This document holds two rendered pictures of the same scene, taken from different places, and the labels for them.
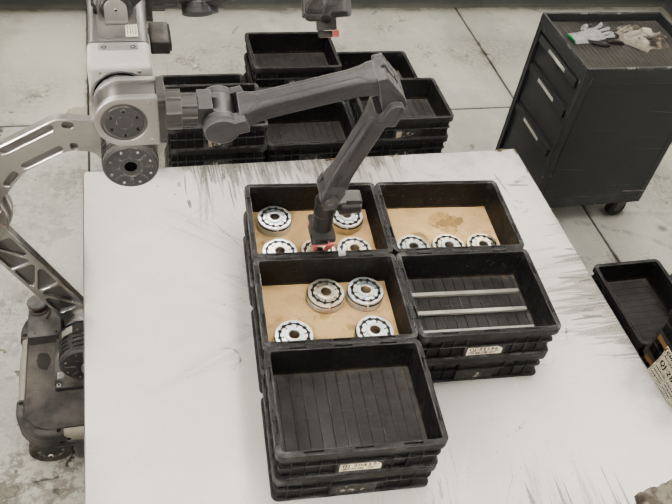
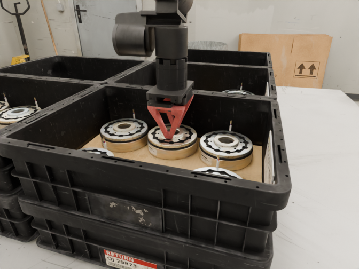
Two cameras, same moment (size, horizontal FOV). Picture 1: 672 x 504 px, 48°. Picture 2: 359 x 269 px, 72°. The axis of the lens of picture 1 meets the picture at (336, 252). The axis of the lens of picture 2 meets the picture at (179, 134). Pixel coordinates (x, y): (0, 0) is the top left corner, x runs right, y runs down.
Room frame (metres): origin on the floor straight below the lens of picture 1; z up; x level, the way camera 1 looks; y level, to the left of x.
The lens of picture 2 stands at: (1.89, 0.31, 1.10)
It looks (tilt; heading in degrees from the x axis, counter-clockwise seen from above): 28 degrees down; 213
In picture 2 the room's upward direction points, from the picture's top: straight up
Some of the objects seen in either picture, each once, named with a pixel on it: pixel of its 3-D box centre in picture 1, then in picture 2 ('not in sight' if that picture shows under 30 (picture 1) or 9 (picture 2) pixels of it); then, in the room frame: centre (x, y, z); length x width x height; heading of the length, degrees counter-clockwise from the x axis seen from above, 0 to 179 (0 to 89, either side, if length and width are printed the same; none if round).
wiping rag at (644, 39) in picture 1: (643, 35); not in sight; (3.13, -1.16, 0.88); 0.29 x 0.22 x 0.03; 110
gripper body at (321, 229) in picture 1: (322, 221); (171, 76); (1.51, 0.05, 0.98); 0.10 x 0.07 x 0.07; 18
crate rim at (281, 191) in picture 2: (316, 220); (159, 122); (1.58, 0.07, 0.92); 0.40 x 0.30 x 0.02; 106
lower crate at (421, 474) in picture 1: (344, 430); not in sight; (1.01, -0.10, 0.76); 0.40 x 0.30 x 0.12; 106
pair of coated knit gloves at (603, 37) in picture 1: (593, 33); not in sight; (3.08, -0.94, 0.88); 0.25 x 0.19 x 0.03; 110
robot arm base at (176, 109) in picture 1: (177, 109); not in sight; (1.29, 0.39, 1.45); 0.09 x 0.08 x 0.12; 20
